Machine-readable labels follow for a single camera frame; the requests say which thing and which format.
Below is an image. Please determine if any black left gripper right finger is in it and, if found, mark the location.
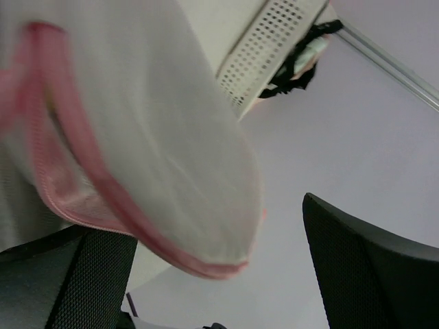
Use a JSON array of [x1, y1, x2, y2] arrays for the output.
[[302, 193, 438, 328]]

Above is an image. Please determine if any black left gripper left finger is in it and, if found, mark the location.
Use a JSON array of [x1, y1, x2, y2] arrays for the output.
[[1, 226, 137, 329]]

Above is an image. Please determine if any white mesh laundry bag pink zipper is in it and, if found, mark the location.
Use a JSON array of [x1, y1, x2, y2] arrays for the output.
[[1, 1, 264, 280]]

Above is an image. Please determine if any white perforated plastic basket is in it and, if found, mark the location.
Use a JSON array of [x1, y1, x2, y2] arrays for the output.
[[217, 1, 329, 119]]

